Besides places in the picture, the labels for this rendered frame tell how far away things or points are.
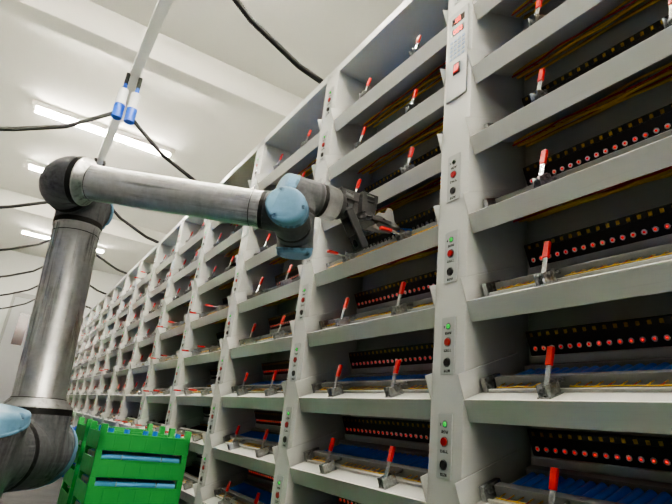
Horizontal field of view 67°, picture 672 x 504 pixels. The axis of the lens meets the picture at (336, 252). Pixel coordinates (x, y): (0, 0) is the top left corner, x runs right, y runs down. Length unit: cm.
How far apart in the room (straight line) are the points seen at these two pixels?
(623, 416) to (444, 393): 37
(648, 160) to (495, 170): 43
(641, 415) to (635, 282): 20
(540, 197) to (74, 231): 108
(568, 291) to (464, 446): 36
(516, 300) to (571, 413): 23
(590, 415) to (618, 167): 41
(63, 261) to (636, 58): 128
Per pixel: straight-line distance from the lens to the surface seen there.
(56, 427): 133
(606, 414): 91
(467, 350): 111
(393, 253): 138
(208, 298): 305
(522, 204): 110
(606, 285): 94
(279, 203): 113
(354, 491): 137
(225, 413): 231
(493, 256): 122
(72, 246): 140
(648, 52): 109
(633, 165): 99
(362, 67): 209
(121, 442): 191
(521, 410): 100
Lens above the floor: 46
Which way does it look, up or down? 19 degrees up
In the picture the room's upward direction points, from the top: 6 degrees clockwise
